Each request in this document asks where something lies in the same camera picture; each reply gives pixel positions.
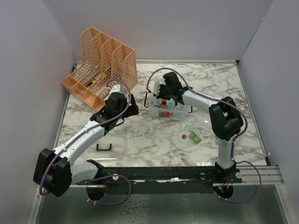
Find blue labelled small bottle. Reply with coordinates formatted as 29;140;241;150
168;98;175;110

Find brown bottle orange cap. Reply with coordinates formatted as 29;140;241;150
160;99;168;109

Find clear plastic medicine box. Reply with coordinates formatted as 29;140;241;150
144;92;193;120

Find clear teal blister packs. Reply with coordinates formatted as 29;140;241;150
168;103;186;119

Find clear teal sachet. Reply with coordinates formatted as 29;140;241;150
180;121;201;135

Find green small medicine box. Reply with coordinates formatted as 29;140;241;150
189;132;201;144

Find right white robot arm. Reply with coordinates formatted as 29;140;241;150
157;72;243;182

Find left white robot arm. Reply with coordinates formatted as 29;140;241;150
33;92;139;197

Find peach plastic file organizer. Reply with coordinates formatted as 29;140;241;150
61;27;137;111

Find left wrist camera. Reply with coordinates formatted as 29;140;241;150
106;84;124;95

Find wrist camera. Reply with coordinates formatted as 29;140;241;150
147;81;161;98
106;84;124;95

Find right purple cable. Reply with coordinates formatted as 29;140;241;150
146;67;263;205

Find purple cable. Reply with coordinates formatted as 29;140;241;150
146;67;263;205
39;78;132;206

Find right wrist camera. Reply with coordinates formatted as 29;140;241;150
147;81;161;98

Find black box lid handle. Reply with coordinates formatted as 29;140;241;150
96;143;113;152

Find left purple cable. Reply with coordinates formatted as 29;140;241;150
39;78;132;206

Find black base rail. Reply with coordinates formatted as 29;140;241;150
77;161;242;195

